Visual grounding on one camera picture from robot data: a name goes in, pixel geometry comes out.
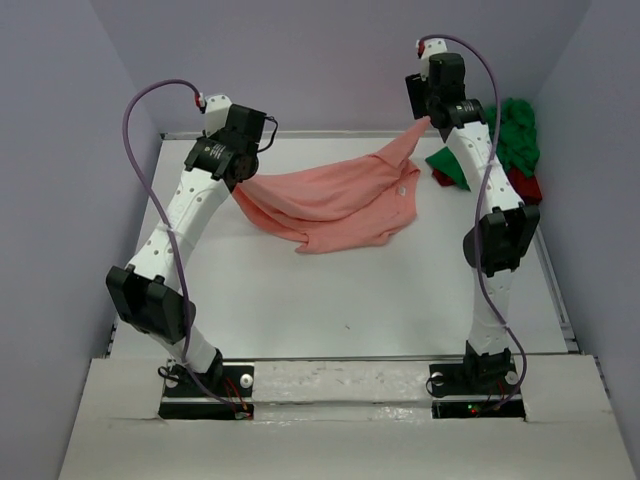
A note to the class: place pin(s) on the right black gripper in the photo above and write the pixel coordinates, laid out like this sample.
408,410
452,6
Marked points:
418,91

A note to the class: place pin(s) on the pink t shirt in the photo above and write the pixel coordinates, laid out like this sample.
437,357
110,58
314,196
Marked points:
356,203

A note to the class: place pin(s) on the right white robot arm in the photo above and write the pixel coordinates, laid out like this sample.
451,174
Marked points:
503,228

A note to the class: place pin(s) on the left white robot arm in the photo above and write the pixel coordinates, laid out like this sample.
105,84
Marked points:
150,292

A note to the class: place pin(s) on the green t shirt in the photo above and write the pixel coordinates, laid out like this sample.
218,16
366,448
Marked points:
517,144

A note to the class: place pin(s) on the red t shirt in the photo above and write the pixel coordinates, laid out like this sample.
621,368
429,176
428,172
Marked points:
527,187

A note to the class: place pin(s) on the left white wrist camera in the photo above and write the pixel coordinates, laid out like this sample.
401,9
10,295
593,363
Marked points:
215,109

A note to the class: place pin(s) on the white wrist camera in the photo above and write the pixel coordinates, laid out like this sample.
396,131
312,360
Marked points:
215,109
425,50

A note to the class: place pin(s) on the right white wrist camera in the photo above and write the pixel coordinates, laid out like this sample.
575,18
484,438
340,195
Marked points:
425,50

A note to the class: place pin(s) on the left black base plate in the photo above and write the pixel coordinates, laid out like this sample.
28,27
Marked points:
229,400

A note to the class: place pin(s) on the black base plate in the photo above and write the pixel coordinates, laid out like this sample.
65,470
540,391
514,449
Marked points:
229,400
453,397

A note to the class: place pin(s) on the aluminium rail at right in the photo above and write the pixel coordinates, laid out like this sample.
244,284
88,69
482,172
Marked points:
566,327

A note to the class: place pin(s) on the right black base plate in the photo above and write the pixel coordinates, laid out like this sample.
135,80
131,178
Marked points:
453,397

